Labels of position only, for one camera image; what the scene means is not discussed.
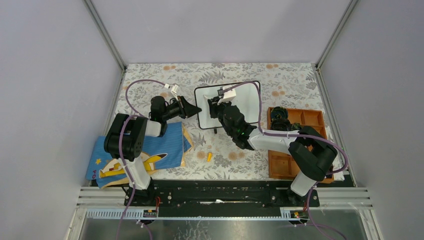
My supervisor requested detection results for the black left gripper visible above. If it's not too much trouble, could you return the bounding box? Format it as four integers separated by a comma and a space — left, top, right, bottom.
161, 95, 202, 122

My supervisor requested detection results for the yellow marker cap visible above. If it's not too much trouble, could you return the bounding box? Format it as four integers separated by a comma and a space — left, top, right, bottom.
207, 152, 213, 162

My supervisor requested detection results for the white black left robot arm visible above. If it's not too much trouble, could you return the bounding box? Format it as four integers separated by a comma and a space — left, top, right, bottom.
103, 95, 202, 207

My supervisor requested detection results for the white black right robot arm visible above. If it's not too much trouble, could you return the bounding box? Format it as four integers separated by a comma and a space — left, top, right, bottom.
207, 96, 338, 206

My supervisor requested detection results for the black framed whiteboard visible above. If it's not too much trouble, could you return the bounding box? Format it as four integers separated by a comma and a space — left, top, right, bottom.
194, 80, 261, 130

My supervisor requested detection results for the dark tape roll rear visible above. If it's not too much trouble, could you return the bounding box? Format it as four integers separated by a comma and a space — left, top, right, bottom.
270, 106, 289, 122

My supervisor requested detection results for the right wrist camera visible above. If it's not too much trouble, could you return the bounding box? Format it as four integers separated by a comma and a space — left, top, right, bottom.
217, 85, 237, 105

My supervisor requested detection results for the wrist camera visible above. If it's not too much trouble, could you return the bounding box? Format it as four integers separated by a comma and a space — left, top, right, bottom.
217, 85, 237, 105
169, 84, 180, 95

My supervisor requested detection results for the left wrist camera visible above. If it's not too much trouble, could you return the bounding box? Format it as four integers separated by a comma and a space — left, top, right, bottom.
169, 84, 180, 95

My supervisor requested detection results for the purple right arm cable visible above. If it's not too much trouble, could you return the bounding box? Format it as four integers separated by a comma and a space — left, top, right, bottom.
228, 80, 350, 240

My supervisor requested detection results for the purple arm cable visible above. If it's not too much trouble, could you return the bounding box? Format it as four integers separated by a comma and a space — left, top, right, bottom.
228, 80, 350, 240
115, 78, 171, 240

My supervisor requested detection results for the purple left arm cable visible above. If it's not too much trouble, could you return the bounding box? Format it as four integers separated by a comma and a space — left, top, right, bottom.
115, 78, 171, 240

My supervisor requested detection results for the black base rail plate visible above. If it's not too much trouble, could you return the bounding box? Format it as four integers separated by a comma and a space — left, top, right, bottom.
124, 180, 320, 218

